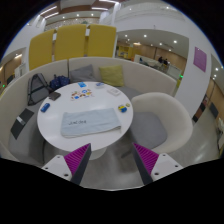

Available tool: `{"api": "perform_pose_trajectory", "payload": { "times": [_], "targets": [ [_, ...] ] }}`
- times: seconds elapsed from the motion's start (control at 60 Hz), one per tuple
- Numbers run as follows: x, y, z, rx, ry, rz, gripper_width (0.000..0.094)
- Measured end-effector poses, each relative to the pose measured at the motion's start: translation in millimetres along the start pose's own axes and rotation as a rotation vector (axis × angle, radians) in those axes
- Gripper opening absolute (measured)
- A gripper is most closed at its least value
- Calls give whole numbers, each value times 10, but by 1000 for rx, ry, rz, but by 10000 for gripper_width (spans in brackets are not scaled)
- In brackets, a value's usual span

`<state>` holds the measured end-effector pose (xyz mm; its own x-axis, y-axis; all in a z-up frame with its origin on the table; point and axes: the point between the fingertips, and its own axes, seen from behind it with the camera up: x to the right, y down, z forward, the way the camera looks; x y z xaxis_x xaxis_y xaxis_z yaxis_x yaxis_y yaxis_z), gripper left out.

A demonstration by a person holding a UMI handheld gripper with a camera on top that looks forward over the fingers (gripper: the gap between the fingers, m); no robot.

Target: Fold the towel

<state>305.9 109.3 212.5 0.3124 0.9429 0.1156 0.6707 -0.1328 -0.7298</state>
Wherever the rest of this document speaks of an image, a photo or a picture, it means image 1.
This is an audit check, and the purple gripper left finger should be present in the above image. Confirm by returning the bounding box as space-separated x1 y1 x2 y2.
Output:
41 143 92 186

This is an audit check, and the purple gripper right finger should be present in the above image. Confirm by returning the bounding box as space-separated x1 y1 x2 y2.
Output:
131 142 184 186

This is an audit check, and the light blue folded towel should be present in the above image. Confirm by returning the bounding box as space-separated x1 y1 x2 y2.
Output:
60 108 121 138

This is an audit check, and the white round armchair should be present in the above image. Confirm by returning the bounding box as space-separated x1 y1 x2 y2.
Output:
130 92 193 153

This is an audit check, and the blue yellow toy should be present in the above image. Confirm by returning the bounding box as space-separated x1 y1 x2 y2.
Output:
118 105 127 113

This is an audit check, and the curved white sofa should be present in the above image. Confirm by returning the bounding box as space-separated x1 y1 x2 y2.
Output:
0 56 178 164

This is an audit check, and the blue box on table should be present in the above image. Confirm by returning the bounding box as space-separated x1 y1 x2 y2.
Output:
40 103 50 113

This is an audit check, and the round white table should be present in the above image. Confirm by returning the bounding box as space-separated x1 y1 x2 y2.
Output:
37 82 133 160

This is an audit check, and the colourful sticker sheet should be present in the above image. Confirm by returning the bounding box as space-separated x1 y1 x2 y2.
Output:
71 89 93 101

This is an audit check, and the dark wallet on table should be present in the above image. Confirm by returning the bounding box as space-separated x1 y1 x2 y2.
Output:
49 92 61 101

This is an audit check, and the black laptop on sofa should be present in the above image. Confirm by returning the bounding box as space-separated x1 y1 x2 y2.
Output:
11 108 34 139

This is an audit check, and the white box on table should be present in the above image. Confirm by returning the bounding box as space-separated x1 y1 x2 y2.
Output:
107 88 121 96

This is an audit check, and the blue card on table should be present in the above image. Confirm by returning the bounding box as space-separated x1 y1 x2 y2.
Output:
78 82 87 88

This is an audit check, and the grey backpack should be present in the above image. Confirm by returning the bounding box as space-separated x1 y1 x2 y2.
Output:
28 73 50 106

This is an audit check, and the small blue white packet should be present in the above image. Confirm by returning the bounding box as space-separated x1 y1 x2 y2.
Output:
95 82 105 88

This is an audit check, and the dark blue bag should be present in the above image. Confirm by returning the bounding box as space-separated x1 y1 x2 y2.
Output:
50 75 70 91

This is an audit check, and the grey cushion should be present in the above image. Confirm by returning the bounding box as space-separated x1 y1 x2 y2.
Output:
69 65 95 83

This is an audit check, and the yellow-green cushion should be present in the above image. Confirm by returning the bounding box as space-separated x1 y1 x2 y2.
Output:
99 65 124 87

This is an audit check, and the left yellow acoustic panel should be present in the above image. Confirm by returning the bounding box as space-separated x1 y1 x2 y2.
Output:
29 29 55 70

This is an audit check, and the yellow acoustic panel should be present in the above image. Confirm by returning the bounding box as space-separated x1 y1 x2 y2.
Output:
54 24 86 61
87 24 116 57
29 29 55 70

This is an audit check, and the middle yellow acoustic panel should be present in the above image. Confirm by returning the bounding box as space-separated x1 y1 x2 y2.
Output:
54 24 86 61

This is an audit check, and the right yellow acoustic panel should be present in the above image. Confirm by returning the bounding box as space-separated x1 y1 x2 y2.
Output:
87 24 116 57

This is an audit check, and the pink wall poster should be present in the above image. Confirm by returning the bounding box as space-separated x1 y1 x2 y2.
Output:
193 47 207 72

